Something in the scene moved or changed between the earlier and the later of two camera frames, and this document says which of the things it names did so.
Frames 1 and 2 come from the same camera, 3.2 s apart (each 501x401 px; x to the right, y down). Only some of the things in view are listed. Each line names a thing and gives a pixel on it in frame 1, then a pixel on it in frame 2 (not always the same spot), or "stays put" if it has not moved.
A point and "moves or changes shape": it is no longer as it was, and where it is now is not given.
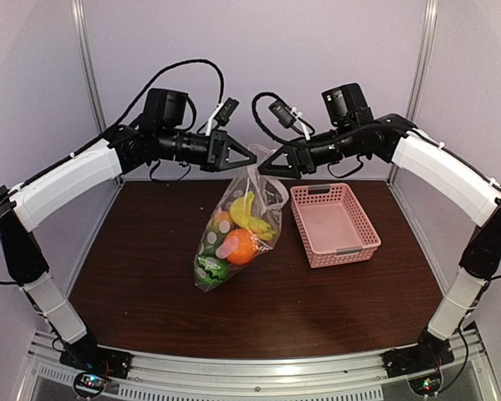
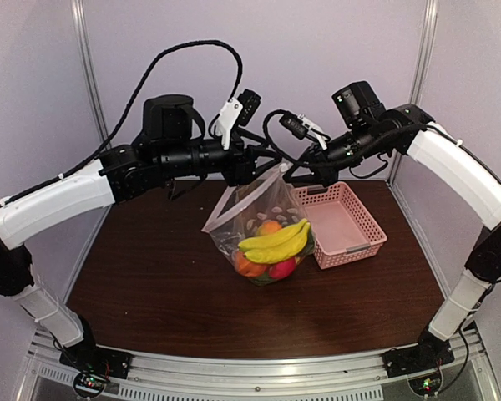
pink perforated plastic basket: [334, 228] stays put
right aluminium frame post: [422, 71] stays put
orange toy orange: [247, 246] -> [247, 267]
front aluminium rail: [355, 377] stays put
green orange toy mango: [220, 223] -> [268, 226]
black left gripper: [217, 149] -> [235, 173]
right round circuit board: [427, 385] stays put
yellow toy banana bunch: [240, 215] -> [278, 247]
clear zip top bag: [246, 220] moves or changes shape
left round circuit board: [88, 384] stays put
